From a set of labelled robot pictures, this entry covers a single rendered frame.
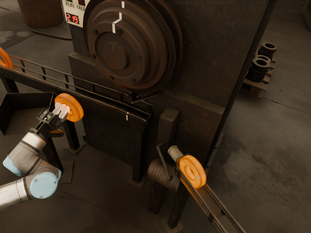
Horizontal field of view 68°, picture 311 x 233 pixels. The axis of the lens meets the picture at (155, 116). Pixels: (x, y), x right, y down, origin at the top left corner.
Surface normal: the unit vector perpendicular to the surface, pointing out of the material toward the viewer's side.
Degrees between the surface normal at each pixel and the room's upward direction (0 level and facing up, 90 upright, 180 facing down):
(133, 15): 32
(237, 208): 0
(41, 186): 49
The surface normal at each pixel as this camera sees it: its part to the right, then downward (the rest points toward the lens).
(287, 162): 0.07, -0.70
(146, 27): 0.34, -0.01
